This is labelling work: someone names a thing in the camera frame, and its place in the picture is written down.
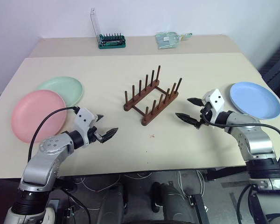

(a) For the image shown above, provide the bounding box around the light blue plate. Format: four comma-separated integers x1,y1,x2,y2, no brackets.
229,81,280,120

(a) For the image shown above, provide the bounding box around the dark rounded shape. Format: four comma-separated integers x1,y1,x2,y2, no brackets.
151,181,195,224
98,183,129,224

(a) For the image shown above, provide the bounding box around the light green plate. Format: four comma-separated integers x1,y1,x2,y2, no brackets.
35,76,84,106

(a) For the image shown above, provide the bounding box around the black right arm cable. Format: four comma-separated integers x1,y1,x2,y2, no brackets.
199,107,280,164

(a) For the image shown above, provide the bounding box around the pink red plate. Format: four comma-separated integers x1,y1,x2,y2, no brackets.
11,90,68,144

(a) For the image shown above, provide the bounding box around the white floor cable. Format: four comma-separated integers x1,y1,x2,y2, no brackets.
76,174,122,195
176,170,206,197

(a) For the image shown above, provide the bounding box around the black table frame bar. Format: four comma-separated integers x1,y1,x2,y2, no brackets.
204,166,251,182

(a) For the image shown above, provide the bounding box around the green screwdriver bit set case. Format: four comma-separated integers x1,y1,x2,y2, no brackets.
90,7,127,50

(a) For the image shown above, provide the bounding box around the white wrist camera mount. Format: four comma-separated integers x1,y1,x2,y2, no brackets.
73,107,96,146
203,88,225,124

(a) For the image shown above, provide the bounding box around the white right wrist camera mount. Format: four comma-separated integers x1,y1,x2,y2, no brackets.
203,88,225,124

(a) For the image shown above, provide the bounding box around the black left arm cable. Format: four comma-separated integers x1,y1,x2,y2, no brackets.
28,106,81,162

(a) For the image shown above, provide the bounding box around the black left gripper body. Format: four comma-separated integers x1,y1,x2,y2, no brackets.
85,120,104,146

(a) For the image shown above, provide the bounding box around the black metal bracket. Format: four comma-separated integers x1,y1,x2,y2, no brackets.
188,193,210,224

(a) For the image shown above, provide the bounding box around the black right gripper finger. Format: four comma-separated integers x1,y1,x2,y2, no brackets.
187,98,205,108
175,112,198,127

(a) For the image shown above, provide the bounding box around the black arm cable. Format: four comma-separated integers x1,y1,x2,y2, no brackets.
199,107,280,164
28,106,81,162

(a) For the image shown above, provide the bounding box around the wooden dish rack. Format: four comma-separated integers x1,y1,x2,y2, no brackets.
123,65,183,126

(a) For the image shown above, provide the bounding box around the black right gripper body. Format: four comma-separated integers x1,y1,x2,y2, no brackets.
194,102,213,129

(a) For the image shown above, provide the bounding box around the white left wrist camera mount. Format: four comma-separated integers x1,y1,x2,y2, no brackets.
73,107,96,146

